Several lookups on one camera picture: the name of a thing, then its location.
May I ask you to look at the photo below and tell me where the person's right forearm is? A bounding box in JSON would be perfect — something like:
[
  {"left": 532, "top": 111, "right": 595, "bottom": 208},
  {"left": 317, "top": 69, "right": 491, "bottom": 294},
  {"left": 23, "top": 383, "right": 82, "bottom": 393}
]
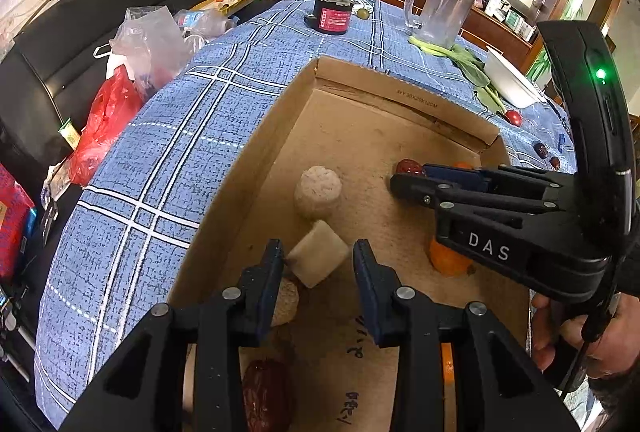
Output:
[{"left": 590, "top": 364, "right": 640, "bottom": 418}]

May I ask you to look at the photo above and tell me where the person's right hand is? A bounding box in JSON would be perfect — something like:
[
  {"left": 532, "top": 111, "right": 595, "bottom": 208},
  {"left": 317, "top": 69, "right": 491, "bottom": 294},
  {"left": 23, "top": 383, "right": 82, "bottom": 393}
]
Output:
[{"left": 530, "top": 292, "right": 640, "bottom": 378}]

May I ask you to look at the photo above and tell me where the red plastic bag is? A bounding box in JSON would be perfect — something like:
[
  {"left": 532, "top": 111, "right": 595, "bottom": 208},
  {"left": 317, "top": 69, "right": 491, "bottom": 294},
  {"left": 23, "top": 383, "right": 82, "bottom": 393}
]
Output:
[{"left": 67, "top": 65, "right": 143, "bottom": 187}]

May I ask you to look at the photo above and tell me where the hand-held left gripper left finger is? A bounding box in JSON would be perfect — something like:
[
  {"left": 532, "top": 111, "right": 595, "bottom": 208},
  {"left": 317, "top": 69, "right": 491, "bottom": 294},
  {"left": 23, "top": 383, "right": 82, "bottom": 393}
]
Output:
[{"left": 60, "top": 239, "right": 286, "bottom": 432}]

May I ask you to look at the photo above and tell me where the green leafy vegetable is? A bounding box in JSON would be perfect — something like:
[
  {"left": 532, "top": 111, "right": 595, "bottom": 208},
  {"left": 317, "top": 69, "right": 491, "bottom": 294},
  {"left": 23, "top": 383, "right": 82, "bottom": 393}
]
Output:
[{"left": 409, "top": 35, "right": 506, "bottom": 115}]

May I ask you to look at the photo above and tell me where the black sofa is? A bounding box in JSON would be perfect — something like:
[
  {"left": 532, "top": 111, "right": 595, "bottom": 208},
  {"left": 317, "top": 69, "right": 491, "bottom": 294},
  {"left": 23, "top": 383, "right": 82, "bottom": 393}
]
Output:
[{"left": 0, "top": 0, "right": 216, "bottom": 233}]

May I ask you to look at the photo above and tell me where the white square cake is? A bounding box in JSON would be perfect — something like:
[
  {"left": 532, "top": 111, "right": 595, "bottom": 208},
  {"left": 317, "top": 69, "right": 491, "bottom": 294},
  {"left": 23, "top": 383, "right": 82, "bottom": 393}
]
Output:
[{"left": 286, "top": 219, "right": 351, "bottom": 289}]

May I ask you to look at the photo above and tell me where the white round cake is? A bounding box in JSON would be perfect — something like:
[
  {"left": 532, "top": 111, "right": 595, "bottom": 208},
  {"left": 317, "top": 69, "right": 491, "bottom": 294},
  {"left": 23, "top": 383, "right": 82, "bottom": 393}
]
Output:
[{"left": 294, "top": 165, "right": 343, "bottom": 218}]

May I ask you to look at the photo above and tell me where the black cable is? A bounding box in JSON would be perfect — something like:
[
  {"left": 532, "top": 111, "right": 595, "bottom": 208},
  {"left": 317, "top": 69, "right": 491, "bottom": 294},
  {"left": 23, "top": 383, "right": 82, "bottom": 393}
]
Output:
[{"left": 560, "top": 257, "right": 621, "bottom": 400}]

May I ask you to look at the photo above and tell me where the clear glass pitcher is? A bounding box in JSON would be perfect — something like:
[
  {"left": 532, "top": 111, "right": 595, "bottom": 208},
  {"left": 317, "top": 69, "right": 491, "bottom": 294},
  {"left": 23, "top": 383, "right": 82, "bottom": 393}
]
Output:
[{"left": 404, "top": 0, "right": 478, "bottom": 50}]

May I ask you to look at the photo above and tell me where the red box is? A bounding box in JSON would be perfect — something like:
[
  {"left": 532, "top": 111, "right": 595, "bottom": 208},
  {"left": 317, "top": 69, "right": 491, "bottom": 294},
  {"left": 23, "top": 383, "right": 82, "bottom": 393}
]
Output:
[{"left": 0, "top": 162, "right": 38, "bottom": 283}]

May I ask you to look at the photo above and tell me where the clear plastic bottle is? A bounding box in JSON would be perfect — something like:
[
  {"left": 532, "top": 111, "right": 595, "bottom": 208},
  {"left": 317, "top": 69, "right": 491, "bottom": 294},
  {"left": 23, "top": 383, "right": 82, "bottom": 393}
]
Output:
[{"left": 175, "top": 9, "right": 237, "bottom": 38}]

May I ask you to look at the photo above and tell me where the clear plastic bag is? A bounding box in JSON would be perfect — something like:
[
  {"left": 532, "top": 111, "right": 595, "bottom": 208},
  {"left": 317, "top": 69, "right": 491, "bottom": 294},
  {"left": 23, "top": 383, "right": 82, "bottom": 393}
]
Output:
[{"left": 109, "top": 6, "right": 193, "bottom": 88}]

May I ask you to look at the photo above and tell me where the white bowl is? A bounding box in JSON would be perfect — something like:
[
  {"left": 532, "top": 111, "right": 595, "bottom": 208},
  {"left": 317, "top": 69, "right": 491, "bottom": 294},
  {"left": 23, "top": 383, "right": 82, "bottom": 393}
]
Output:
[{"left": 484, "top": 46, "right": 548, "bottom": 109}]

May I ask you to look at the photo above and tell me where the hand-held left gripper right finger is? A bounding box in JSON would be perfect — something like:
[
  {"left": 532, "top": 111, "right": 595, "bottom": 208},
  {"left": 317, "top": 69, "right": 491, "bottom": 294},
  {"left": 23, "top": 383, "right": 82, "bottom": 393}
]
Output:
[{"left": 352, "top": 239, "right": 566, "bottom": 432}]

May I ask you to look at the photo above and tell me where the brown cardboard box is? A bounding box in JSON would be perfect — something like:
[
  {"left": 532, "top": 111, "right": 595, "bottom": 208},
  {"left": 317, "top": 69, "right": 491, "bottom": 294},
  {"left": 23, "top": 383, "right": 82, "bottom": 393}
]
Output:
[{"left": 167, "top": 57, "right": 531, "bottom": 432}]

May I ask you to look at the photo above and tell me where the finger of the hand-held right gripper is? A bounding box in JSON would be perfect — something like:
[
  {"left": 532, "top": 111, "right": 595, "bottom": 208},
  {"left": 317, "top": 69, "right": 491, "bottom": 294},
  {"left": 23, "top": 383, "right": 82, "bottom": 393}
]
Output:
[
  {"left": 425, "top": 163, "right": 579, "bottom": 201},
  {"left": 390, "top": 173, "right": 567, "bottom": 226}
]

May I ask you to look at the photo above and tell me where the brown round cake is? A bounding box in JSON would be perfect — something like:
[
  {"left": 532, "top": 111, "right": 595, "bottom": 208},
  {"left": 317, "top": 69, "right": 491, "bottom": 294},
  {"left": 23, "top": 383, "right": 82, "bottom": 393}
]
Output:
[{"left": 272, "top": 276, "right": 302, "bottom": 327}]

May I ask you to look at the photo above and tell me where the black canister with red label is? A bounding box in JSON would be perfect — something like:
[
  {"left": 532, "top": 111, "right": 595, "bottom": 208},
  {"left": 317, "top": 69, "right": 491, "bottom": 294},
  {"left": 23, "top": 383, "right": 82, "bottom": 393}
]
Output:
[{"left": 304, "top": 0, "right": 355, "bottom": 36}]

